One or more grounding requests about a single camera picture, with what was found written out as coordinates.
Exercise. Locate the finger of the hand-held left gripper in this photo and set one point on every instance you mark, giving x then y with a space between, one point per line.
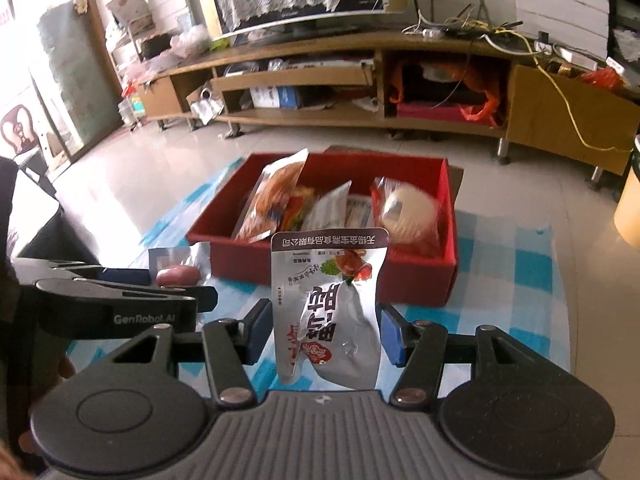
125 276
207 302

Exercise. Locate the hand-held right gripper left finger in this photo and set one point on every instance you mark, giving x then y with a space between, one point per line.
257 332

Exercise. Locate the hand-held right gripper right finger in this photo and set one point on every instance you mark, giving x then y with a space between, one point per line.
392 335

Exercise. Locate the clear sausage packet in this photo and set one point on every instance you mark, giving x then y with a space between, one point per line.
177 275

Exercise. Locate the red cardboard box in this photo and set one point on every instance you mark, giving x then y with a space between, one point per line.
240 260

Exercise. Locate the white packet with red print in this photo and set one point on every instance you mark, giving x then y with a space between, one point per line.
330 320

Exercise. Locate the brown bread packet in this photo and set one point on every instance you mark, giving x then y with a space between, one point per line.
270 195

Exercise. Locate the round white cake packet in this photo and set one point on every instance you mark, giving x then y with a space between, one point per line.
405 210

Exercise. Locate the long white green packet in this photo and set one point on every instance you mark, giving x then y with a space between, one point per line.
325 210

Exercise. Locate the person's left hand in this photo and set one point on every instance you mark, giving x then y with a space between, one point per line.
66 367

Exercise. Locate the blue white checkered tablecloth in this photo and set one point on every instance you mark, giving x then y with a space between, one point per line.
500 270

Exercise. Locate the carved wooden chair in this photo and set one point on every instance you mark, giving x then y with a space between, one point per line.
20 130

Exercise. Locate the crumpled white packaging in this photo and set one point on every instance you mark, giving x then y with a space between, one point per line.
205 105

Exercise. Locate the blue white carton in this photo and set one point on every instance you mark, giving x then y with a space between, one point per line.
275 97

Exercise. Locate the orange plastic bag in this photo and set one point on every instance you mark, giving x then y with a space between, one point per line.
480 110

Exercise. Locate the cluttered white shelf rack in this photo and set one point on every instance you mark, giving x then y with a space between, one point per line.
130 10

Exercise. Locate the wooden television stand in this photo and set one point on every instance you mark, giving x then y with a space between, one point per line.
550 110

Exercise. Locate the white power strip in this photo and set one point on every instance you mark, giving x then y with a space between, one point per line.
565 55

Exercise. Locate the red plastic bag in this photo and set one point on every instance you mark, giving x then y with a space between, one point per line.
602 79

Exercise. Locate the black shelf rack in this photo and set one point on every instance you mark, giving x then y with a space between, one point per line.
625 10

